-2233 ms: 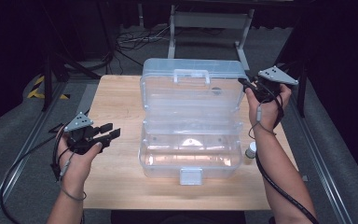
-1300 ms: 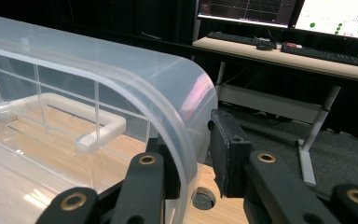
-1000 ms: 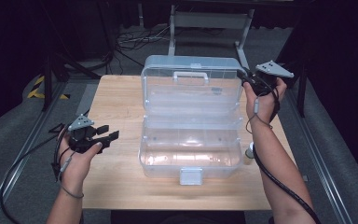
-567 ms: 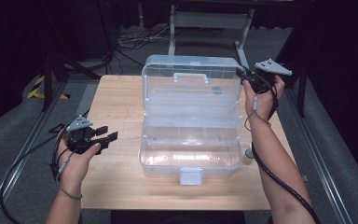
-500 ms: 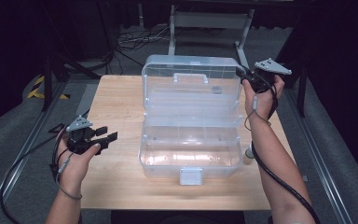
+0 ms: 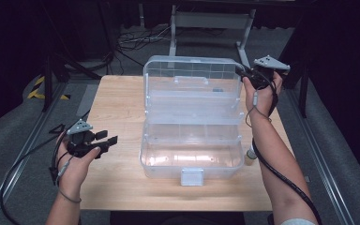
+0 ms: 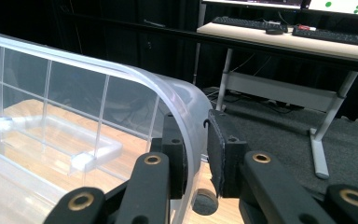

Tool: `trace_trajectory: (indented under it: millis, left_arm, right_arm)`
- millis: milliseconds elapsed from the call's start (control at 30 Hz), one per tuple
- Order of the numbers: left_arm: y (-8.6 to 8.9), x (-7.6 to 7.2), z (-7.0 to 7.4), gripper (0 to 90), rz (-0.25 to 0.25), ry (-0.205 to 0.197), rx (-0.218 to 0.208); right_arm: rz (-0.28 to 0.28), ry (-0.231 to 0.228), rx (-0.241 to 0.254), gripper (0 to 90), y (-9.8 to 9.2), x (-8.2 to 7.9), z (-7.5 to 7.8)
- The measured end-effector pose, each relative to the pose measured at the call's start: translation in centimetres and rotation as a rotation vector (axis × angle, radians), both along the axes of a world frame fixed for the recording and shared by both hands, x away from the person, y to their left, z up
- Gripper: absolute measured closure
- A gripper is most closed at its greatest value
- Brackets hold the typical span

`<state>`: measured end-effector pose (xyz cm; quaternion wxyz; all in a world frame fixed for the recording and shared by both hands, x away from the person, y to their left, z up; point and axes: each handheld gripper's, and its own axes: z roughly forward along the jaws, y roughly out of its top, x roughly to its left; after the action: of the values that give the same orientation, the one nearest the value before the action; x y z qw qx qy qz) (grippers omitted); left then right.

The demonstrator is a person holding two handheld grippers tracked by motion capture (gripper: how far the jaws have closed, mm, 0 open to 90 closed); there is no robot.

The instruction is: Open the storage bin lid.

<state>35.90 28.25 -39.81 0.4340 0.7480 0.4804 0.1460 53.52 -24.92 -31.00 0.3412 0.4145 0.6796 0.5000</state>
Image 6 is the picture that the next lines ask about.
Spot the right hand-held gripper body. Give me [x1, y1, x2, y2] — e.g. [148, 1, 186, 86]
[247, 54, 292, 91]

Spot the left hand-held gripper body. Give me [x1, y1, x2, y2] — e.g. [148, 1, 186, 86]
[66, 118, 103, 159]

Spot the clear plastic storage box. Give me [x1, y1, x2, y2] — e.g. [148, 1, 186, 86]
[138, 54, 247, 188]

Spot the person's right hand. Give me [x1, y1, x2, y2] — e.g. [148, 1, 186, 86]
[242, 70, 284, 119]

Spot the person's left hand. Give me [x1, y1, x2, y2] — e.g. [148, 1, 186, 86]
[55, 137, 102, 197]

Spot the small white-capped bottle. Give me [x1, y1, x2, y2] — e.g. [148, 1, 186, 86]
[246, 146, 259, 167]

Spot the person's dark lap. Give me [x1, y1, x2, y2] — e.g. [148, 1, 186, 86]
[110, 211, 247, 225]

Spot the person's white sleeve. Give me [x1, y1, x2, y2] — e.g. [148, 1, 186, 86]
[280, 217, 317, 225]

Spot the thin grey cable with plug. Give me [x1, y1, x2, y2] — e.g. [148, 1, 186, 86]
[245, 89, 273, 128]
[55, 155, 83, 204]

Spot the white metal desk frame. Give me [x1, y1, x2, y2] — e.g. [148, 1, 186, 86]
[168, 4, 258, 68]

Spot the bundle of floor cables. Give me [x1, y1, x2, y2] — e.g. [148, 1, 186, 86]
[114, 24, 173, 78]

